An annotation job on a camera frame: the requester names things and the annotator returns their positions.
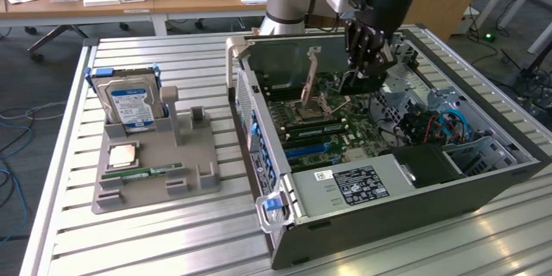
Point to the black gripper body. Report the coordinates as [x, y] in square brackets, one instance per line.
[388, 11]

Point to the graphics card with metal bracket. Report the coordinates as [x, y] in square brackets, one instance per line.
[362, 85]

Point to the silver drive cage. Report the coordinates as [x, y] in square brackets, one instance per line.
[406, 101]

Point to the open metal socket cover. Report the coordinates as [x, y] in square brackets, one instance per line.
[347, 103]

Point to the white box red button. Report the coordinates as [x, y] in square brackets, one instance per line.
[470, 20]

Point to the green motherboard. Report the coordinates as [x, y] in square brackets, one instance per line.
[358, 127]

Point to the CPU socket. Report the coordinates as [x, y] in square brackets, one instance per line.
[312, 115]

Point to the black device green light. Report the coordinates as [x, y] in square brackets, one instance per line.
[488, 36]

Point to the RAM stick with white label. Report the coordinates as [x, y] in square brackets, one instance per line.
[315, 131]

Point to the silver chipset heatsink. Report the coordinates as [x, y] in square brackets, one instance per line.
[356, 155]

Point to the blue expansion slot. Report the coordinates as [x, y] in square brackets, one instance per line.
[304, 150]

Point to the silver disk bay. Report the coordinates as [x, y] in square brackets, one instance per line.
[483, 156]

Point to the grey power supply unit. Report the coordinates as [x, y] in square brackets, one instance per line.
[311, 195]

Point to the blue case release latch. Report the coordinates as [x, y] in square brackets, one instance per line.
[271, 206]

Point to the open black PC case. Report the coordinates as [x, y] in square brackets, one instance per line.
[388, 230]

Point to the hard disk with blue carrier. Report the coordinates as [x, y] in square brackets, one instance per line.
[130, 104]

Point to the grey parts rack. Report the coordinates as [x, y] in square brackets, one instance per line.
[159, 156]

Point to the white flat box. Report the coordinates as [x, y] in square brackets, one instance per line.
[102, 2]

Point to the green RAM stick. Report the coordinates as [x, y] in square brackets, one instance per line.
[142, 171]

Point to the CPU with copper lid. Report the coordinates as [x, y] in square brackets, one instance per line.
[120, 156]

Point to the black chair base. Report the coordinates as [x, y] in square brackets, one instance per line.
[36, 56]

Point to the white table frame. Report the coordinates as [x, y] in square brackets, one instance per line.
[540, 40]

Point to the wooden desk white frame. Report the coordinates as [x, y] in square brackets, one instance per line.
[43, 11]
[207, 1]

